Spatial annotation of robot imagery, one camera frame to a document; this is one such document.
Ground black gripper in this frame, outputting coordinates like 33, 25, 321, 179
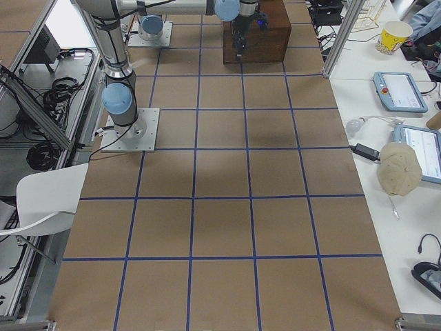
232, 10, 269, 57

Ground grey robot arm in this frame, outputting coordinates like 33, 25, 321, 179
77, 1, 268, 148
138, 14, 164, 41

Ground dark wooden drawer cabinet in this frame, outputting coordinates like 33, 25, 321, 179
214, 1, 291, 64

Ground white light bulb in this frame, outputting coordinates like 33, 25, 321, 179
345, 117, 367, 136

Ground yellow popcorn paper cup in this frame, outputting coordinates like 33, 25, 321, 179
375, 21, 413, 55

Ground black power adapter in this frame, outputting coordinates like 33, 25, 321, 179
349, 143, 380, 161

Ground blue teach pendant upper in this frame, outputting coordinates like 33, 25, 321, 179
373, 72, 429, 113

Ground blue teach pendant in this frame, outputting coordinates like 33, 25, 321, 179
392, 124, 440, 183
373, 72, 429, 113

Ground grey control box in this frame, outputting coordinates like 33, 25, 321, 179
23, 25, 61, 73

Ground beige baseball cap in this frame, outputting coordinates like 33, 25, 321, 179
377, 142, 422, 196

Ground blue teach pendant lower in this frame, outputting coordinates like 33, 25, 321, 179
392, 124, 440, 183

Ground white plastic chair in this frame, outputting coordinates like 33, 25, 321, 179
1, 163, 88, 237

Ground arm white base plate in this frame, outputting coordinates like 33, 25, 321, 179
127, 21, 173, 48
100, 108, 160, 152

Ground aluminium frame post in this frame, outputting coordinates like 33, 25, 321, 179
322, 0, 365, 78

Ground coiled black cables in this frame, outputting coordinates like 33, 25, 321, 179
25, 77, 85, 171

